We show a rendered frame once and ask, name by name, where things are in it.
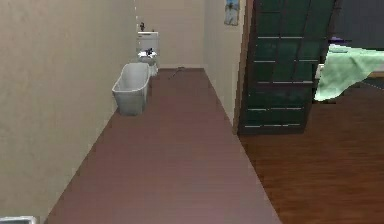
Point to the small dark bottle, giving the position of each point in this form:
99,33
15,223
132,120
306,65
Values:
142,26

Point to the bed with green blanket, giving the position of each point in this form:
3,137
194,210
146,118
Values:
346,68

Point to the blue framed wall picture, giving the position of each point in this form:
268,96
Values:
231,11

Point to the white toilet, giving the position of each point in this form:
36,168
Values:
148,45

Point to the white box corner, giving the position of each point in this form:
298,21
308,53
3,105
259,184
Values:
16,220

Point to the grey plastic bin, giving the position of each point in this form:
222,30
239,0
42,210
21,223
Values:
131,90

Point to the dark green panelled door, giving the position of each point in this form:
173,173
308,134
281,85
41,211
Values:
283,66

